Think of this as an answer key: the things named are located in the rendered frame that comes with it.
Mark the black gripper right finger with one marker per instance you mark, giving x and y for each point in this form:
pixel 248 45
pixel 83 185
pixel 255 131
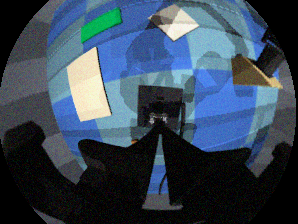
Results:
pixel 186 165

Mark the green rectangular block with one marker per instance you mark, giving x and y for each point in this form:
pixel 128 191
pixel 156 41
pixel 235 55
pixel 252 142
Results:
pixel 101 23

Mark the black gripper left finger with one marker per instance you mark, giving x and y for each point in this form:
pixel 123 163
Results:
pixel 135 161

